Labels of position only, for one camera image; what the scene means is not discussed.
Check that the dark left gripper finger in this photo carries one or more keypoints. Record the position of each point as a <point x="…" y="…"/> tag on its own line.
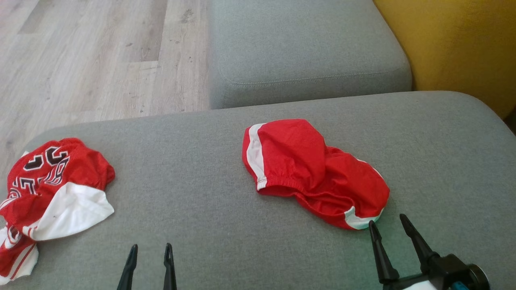
<point x="128" y="270"/>
<point x="169" y="270"/>

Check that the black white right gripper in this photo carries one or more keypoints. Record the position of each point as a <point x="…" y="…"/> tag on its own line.
<point x="447" y="272"/>

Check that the red white basketball jersey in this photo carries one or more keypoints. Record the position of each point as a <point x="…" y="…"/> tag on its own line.
<point x="80" y="169"/>

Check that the red white sports shorts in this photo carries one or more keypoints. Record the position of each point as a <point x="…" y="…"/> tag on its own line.
<point x="302" y="161"/>

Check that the large grey sofa ottoman cushion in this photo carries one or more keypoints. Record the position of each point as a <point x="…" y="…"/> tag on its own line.
<point x="193" y="177"/>

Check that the wide yellow sofa backrest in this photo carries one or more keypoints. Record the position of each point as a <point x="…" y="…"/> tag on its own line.
<point x="463" y="44"/>

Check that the grey sofa seat cushion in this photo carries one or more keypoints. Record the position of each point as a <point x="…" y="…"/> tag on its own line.
<point x="302" y="44"/>

